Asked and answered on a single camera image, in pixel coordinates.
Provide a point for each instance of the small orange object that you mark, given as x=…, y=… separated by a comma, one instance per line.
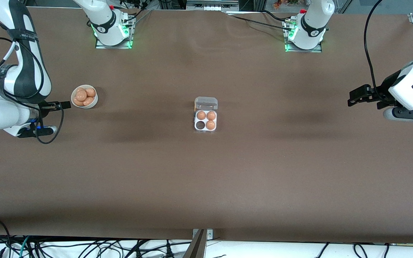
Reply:
x=277, y=3

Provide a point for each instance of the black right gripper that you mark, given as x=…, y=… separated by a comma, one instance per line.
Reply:
x=50, y=106

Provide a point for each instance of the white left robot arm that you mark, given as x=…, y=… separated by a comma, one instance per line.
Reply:
x=314, y=21

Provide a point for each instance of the grey power strip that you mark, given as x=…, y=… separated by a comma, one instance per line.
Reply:
x=212, y=5

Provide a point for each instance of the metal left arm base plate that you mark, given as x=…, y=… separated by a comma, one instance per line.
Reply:
x=314, y=50

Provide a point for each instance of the dark brown post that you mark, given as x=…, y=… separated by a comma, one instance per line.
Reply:
x=196, y=249

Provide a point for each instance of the small metal table bracket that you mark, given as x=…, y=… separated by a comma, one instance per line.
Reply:
x=210, y=234

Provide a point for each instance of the white round bowl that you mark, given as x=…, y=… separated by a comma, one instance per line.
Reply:
x=84, y=107

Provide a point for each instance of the black right camera bracket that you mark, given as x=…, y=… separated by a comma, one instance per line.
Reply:
x=31, y=133

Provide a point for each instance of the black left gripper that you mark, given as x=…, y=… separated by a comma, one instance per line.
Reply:
x=381, y=92

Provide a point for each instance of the clear plastic egg box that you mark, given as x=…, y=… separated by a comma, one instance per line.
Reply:
x=206, y=102

